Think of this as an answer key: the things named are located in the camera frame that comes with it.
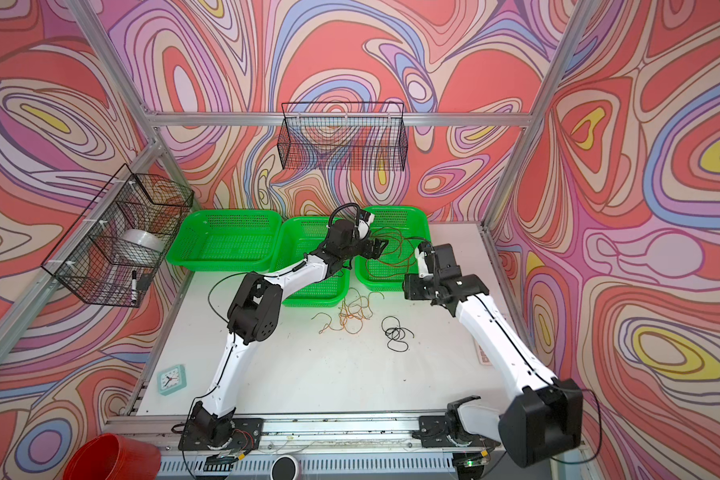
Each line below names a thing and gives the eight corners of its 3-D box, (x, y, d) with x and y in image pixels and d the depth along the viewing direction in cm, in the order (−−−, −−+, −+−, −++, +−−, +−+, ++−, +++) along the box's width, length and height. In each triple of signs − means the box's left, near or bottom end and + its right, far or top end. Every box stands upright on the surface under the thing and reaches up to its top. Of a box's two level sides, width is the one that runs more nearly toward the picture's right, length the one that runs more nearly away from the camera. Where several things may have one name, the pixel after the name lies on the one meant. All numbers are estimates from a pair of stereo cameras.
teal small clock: (163, 397, 81) (157, 394, 79) (162, 375, 85) (157, 372, 83) (187, 387, 83) (182, 384, 81) (186, 366, 87) (181, 362, 85)
